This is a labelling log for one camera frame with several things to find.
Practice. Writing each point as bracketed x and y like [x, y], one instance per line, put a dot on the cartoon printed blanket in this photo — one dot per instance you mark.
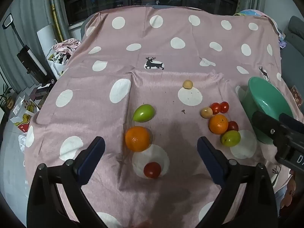
[285, 190]

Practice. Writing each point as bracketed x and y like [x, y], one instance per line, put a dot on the pink polka dot tablecloth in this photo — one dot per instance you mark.
[166, 40]

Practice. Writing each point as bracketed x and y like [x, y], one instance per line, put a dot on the yellow green hula hoop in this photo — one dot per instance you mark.
[54, 9]

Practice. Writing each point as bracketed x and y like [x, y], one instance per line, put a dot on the dark small boxes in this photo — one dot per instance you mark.
[40, 91]

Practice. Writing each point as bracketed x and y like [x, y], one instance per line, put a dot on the printed cardboard boxes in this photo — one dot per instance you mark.
[23, 109]

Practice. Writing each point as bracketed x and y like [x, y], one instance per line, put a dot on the purple cloth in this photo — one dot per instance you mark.
[282, 43]

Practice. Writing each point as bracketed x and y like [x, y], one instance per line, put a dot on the pile of clothes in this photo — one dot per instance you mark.
[64, 47]

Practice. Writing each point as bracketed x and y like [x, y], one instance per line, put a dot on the crumpled white bag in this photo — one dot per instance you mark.
[22, 140]

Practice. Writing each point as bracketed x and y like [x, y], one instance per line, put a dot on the tan longan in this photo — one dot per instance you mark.
[206, 112]
[187, 84]

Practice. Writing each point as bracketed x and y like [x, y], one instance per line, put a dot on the grey sofa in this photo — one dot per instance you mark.
[294, 33]

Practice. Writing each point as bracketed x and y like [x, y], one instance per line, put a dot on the white plastic bag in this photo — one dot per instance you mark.
[57, 68]

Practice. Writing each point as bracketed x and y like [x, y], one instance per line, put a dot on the small camera on tripod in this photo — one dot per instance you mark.
[156, 1]

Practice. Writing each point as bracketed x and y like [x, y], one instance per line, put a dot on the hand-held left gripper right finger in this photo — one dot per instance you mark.
[211, 161]

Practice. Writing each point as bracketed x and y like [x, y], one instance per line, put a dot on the green plastic bowl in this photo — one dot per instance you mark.
[263, 95]

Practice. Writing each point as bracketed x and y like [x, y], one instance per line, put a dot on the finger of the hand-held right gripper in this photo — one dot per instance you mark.
[263, 124]
[293, 124]

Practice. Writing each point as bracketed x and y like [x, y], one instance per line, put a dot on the black box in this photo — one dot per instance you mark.
[28, 61]

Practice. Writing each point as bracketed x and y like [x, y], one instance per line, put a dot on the white board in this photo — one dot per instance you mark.
[46, 40]

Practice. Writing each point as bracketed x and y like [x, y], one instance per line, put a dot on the dark red tomato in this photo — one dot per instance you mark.
[233, 125]

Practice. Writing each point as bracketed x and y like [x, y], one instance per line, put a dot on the black pole stand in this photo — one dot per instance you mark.
[8, 22]

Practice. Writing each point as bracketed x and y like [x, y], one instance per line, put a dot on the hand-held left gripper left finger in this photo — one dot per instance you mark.
[91, 161]

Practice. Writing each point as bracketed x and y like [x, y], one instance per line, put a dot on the potted plant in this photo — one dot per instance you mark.
[4, 95]

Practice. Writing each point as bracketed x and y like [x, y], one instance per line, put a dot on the orange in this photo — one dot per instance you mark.
[137, 139]
[218, 124]

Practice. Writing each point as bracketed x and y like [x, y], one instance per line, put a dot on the red patterned packet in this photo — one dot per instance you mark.
[296, 96]

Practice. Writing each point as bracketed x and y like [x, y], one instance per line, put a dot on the green mango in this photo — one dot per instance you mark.
[143, 112]
[230, 138]

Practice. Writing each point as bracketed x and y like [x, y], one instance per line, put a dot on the small red cherry tomato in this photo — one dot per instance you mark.
[215, 108]
[224, 106]

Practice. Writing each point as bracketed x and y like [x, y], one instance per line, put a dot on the colourful cloth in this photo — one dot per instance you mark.
[249, 13]

